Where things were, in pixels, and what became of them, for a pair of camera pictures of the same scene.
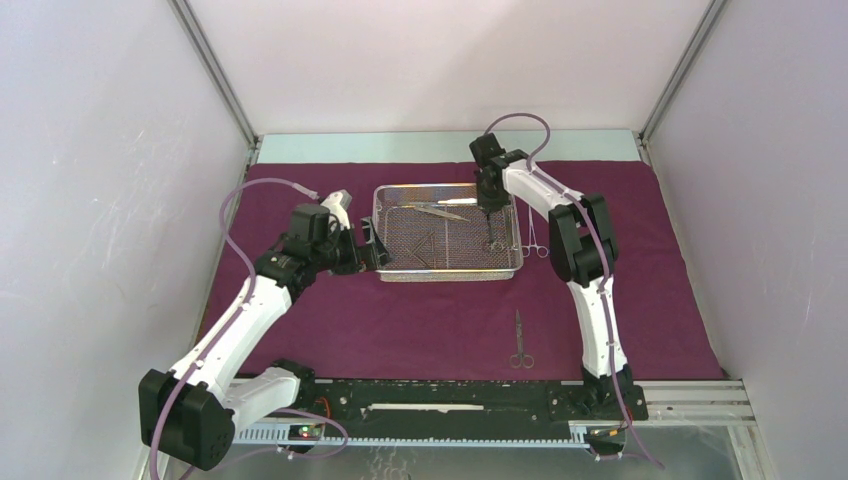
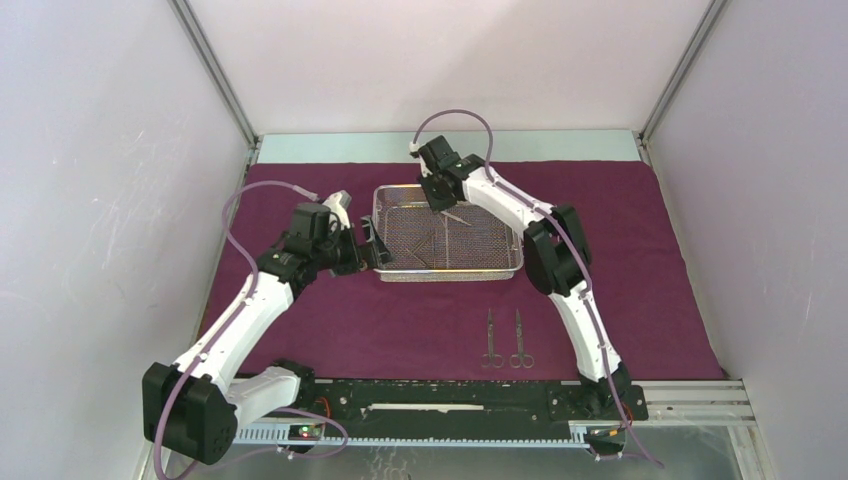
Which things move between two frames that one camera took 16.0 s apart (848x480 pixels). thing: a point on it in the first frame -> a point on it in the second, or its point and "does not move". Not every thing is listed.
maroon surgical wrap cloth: (348, 325) does not move
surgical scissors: (526, 360) does not move
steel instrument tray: (438, 233) does not move
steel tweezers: (416, 257) does not move
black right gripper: (487, 204) -> (437, 205)
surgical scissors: (499, 246) -> (497, 360)
